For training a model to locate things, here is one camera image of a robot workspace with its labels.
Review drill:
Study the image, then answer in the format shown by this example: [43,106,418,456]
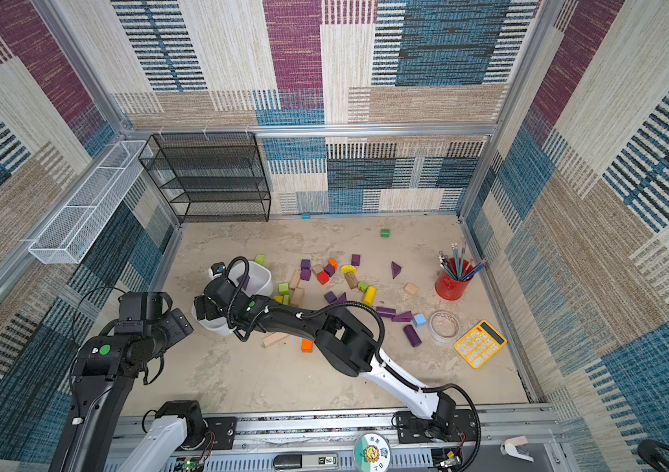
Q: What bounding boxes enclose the purple cylinder block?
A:
[403,324,422,348]

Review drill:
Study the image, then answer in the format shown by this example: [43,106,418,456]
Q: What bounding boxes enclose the red cube block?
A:
[317,271,330,285]

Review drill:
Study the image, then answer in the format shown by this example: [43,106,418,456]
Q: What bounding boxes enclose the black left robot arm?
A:
[50,292,194,471]

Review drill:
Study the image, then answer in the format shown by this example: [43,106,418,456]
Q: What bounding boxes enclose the light blue cube block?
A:
[413,314,427,328]

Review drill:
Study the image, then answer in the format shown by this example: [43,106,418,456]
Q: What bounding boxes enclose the red pen holder cup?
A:
[435,243,487,301]

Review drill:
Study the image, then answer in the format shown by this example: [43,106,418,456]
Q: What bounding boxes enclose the long natural wood block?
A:
[262,332,288,348]

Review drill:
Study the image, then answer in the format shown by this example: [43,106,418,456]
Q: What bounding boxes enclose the yellow calculator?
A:
[453,321,507,370]

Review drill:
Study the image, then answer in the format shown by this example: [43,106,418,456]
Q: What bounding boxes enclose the orange cube block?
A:
[301,339,314,353]

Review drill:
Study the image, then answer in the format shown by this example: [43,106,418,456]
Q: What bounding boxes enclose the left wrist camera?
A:
[208,263,226,279]

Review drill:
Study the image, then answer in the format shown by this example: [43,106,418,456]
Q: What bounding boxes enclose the yellow cylinder block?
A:
[362,286,377,306]

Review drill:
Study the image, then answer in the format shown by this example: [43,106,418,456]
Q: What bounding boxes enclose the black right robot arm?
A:
[193,256,481,442]

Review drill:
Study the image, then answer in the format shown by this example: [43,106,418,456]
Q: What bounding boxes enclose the clear tape roll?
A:
[428,311,461,344]

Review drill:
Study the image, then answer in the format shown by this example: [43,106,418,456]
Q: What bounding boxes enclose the black wire shelf rack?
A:
[139,132,271,223]

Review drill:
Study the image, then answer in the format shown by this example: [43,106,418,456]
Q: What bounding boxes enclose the round green logo sticker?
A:
[353,432,393,472]

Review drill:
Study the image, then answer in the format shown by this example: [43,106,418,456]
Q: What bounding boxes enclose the white wire mesh basket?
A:
[29,141,146,265]

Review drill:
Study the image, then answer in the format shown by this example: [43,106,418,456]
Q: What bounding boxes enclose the white plastic storage bin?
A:
[191,261,273,336]

